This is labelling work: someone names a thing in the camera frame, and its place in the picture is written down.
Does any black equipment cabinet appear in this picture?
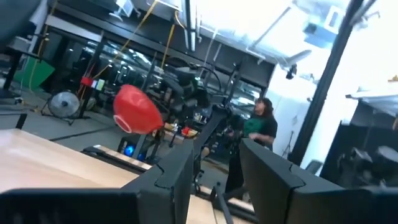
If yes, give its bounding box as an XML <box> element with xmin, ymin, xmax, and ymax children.
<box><xmin>319</xmin><ymin>101</ymin><xmax>398</xmax><ymax>190</ymax></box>

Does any yellow hanging cable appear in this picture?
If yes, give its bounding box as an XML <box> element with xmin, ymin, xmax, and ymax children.
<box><xmin>91</xmin><ymin>0</ymin><xmax>160</xmax><ymax>80</ymax></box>
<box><xmin>159</xmin><ymin>11</ymin><xmax>186</xmax><ymax>70</ymax></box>

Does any person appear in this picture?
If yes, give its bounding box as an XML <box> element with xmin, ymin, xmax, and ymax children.
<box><xmin>224</xmin><ymin>96</ymin><xmax>279</xmax><ymax>195</ymax></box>

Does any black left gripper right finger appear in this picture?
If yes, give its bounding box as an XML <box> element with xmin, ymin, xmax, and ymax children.
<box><xmin>238</xmin><ymin>138</ymin><xmax>345</xmax><ymax>224</ymax></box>

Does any black metal post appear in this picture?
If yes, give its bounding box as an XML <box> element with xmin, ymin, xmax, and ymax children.
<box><xmin>287</xmin><ymin>0</ymin><xmax>366</xmax><ymax>166</ymax></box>

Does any wooden table with black edge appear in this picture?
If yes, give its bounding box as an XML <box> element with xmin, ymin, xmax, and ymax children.
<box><xmin>81</xmin><ymin>144</ymin><xmax>154</xmax><ymax>174</ymax></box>

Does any black aluminium table frame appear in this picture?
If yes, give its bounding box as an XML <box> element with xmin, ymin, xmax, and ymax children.
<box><xmin>210</xmin><ymin>182</ymin><xmax>259</xmax><ymax>224</ymax></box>

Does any green board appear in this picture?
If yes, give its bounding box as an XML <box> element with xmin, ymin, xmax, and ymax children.
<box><xmin>12</xmin><ymin>56</ymin><xmax>56</xmax><ymax>91</ymax></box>

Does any black ceiling camera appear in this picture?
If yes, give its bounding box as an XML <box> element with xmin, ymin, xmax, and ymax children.
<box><xmin>284</xmin><ymin>63</ymin><xmax>299</xmax><ymax>81</ymax></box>

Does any round floor fan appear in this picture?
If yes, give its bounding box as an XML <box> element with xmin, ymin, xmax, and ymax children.
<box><xmin>40</xmin><ymin>89</ymin><xmax>83</xmax><ymax>126</ymax></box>

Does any computer tower with blue light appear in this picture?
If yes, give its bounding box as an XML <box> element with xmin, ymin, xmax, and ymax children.
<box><xmin>117</xmin><ymin>136</ymin><xmax>149</xmax><ymax>162</ymax></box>

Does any red bowl with floral inside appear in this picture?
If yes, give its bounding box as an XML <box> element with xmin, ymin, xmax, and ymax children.
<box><xmin>112</xmin><ymin>83</ymin><xmax>165</xmax><ymax>135</ymax></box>

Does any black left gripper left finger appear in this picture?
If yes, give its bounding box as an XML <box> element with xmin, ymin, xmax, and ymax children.
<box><xmin>121</xmin><ymin>139</ymin><xmax>195</xmax><ymax>224</ymax></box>

